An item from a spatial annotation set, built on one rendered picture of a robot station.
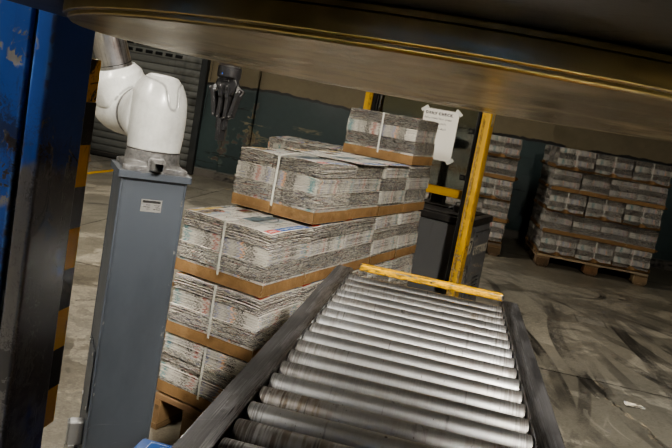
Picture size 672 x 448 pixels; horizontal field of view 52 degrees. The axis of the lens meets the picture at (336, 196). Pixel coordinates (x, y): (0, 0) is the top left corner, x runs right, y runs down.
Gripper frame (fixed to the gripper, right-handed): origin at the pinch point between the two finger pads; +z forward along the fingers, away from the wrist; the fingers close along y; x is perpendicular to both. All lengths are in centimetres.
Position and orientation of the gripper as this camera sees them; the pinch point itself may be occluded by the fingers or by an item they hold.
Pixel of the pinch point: (220, 129)
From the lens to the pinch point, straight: 225.4
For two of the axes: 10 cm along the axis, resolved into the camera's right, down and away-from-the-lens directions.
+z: -1.8, 9.8, 1.2
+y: -8.7, -2.1, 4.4
